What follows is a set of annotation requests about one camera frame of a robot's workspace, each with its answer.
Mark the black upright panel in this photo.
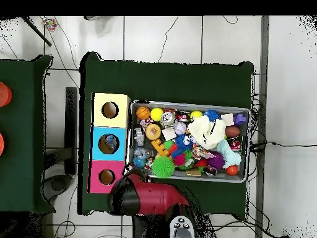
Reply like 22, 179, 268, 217
64, 86, 78, 175

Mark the purple spiky rubber ball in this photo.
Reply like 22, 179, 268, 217
206, 151, 226, 171

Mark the plain wooden block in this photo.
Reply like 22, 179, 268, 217
220, 113, 235, 126

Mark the mint knitted cloth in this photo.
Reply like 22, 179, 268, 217
216, 138, 242, 169

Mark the shallow wire mesh bin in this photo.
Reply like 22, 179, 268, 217
125, 100, 251, 183

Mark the wooden box with three holes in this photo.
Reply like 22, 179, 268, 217
87, 92, 131, 195

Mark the green spiky rubber ball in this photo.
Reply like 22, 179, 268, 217
151, 156, 176, 179

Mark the bag of colourful beads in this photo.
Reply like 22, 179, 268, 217
40, 17, 58, 32

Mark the opened silver drink can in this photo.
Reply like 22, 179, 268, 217
160, 111, 177, 127

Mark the crushed clear plastic bottle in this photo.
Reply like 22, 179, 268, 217
133, 146, 153, 159
103, 134, 118, 152

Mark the orange toy basketball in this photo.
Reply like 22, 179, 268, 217
135, 106, 151, 120

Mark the white baseball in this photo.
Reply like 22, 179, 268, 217
174, 121, 188, 135

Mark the brown toy football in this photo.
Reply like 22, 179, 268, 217
225, 125, 241, 139

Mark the blue spiky ball with eyes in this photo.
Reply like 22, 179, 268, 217
203, 109, 222, 122

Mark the black rod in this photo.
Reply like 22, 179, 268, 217
21, 16, 53, 47

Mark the orange ridged cup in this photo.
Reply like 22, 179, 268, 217
0, 81, 12, 108

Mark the cream waffle cloth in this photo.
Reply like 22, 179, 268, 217
187, 115, 227, 151

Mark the side table with green cloth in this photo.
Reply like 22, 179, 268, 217
0, 55, 56, 214

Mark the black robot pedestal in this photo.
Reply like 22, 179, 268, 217
132, 214, 172, 238

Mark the black cable with plug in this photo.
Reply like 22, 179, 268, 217
250, 141, 317, 152

